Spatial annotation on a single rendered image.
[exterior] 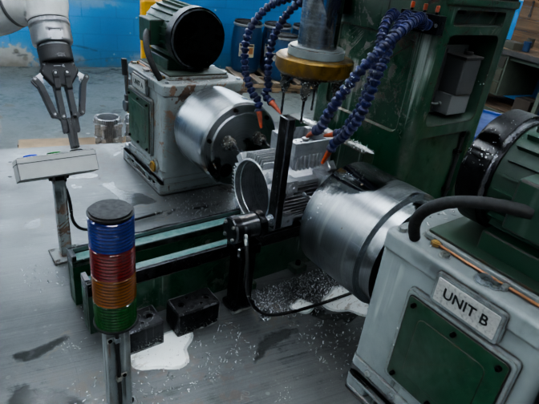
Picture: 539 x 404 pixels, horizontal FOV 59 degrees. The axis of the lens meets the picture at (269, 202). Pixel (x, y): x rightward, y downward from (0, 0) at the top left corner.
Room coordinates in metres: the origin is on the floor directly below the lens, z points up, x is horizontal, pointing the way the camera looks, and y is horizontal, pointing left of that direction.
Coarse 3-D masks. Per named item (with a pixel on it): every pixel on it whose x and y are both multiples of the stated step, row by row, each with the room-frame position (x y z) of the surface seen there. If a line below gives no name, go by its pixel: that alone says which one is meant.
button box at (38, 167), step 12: (36, 156) 0.95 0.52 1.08; (48, 156) 0.96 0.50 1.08; (60, 156) 0.98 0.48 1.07; (72, 156) 0.99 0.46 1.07; (84, 156) 1.01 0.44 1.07; (24, 168) 0.92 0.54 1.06; (36, 168) 0.94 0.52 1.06; (48, 168) 0.95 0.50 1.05; (60, 168) 0.96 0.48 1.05; (72, 168) 0.98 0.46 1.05; (84, 168) 0.99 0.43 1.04; (96, 168) 1.01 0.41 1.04; (24, 180) 0.91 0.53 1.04; (36, 180) 0.98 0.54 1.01
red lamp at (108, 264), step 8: (96, 256) 0.51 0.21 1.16; (104, 256) 0.51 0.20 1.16; (112, 256) 0.51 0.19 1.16; (120, 256) 0.51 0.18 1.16; (128, 256) 0.52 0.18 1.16; (96, 264) 0.51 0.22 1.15; (104, 264) 0.51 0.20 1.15; (112, 264) 0.51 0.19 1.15; (120, 264) 0.51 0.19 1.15; (128, 264) 0.52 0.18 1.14; (96, 272) 0.51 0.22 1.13; (104, 272) 0.51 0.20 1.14; (112, 272) 0.51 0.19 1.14; (120, 272) 0.51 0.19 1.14; (128, 272) 0.52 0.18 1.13; (104, 280) 0.51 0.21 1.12; (112, 280) 0.51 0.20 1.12; (120, 280) 0.51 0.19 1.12
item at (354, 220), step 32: (320, 192) 0.87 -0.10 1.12; (352, 192) 0.84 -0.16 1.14; (384, 192) 0.82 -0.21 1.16; (416, 192) 0.83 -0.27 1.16; (320, 224) 0.82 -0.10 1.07; (352, 224) 0.78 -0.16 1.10; (384, 224) 0.76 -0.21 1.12; (320, 256) 0.81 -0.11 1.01; (352, 256) 0.74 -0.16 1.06; (352, 288) 0.74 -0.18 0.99
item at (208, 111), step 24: (192, 96) 1.35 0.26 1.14; (216, 96) 1.32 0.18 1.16; (240, 96) 1.34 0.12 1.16; (192, 120) 1.27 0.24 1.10; (216, 120) 1.22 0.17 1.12; (240, 120) 1.26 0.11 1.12; (264, 120) 1.32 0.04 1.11; (192, 144) 1.23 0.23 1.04; (216, 144) 1.22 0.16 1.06; (240, 144) 1.27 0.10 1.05; (264, 144) 1.28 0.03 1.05; (216, 168) 1.22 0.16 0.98
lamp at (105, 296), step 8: (96, 280) 0.51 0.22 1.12; (128, 280) 0.52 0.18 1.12; (96, 288) 0.51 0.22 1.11; (104, 288) 0.51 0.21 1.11; (112, 288) 0.51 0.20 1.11; (120, 288) 0.51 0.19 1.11; (128, 288) 0.52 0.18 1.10; (96, 296) 0.51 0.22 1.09; (104, 296) 0.51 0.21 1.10; (112, 296) 0.51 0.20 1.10; (120, 296) 0.51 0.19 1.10; (128, 296) 0.52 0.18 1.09; (96, 304) 0.51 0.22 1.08; (104, 304) 0.51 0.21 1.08; (112, 304) 0.51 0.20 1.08; (120, 304) 0.51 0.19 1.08; (128, 304) 0.52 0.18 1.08
